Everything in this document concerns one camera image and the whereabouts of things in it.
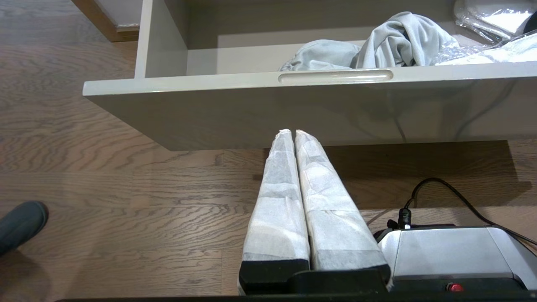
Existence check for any black garment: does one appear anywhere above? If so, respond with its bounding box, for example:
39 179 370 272
522 12 537 36

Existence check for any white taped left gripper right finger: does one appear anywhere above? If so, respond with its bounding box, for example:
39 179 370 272
295 129 393 291

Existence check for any black floor cable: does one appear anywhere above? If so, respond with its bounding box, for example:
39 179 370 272
396 177 537 248

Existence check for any light grey garment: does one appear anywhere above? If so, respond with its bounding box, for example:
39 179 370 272
279 11 461 72

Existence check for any brown wooden wall trim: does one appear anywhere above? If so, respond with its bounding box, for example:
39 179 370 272
70 0 141 43

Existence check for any dark grey shoe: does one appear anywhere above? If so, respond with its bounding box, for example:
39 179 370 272
0 201 49 257

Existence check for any glossy beige wide drawer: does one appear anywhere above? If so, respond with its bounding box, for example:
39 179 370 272
82 0 537 151

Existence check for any robot base housing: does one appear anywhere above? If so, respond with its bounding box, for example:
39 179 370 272
373 224 537 292

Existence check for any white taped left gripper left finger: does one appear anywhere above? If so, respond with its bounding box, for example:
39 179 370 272
238 129 310 295

